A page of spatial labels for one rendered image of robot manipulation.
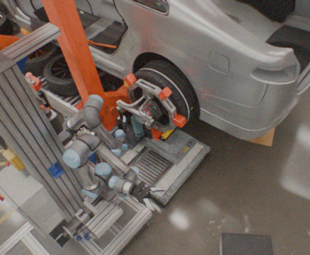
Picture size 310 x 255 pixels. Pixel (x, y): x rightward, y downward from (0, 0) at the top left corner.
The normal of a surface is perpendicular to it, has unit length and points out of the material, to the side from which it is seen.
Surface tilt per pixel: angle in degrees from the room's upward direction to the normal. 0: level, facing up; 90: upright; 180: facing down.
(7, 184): 0
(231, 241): 0
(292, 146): 0
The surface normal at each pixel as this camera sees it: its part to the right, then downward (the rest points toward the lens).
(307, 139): -0.10, -0.64
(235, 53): -0.63, 0.50
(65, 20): 0.77, 0.43
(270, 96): -0.03, 0.76
